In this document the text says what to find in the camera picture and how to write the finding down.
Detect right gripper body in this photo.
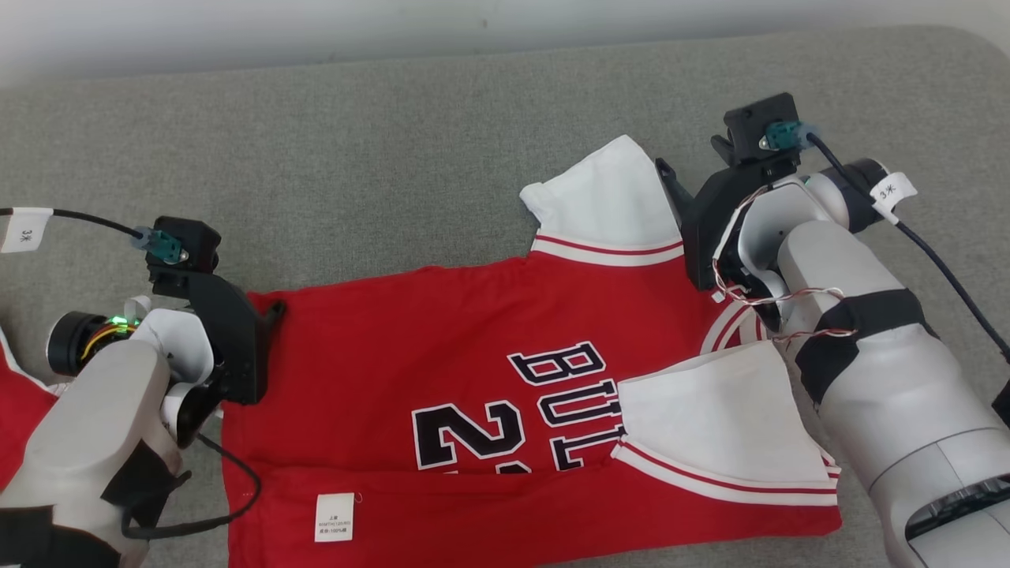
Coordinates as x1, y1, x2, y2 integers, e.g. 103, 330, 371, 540
680, 154, 850, 331

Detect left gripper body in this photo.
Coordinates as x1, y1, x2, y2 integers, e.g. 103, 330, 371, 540
130, 272, 269, 449

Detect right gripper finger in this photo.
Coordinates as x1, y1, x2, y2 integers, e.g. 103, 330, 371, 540
655, 158, 695, 223

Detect red Bulls jersey white sleeves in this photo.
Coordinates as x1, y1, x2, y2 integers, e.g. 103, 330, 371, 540
221, 134, 844, 568

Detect red Bulls 23 shorts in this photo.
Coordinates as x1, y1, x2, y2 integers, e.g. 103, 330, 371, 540
0, 327, 61, 491

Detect grey fabric sofa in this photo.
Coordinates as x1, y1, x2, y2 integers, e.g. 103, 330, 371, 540
0, 24, 1010, 568

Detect red white twisted wires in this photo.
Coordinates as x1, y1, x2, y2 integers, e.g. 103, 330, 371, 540
710, 185, 857, 344

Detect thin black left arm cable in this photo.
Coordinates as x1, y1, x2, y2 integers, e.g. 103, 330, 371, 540
120, 432, 263, 541

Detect white label on right cable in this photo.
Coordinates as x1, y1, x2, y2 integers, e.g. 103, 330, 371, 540
870, 172, 918, 226

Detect white label on cable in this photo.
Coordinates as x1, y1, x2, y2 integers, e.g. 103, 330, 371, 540
0, 207, 54, 253
870, 172, 918, 226

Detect white label on left cable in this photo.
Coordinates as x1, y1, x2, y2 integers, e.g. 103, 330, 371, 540
0, 207, 54, 253

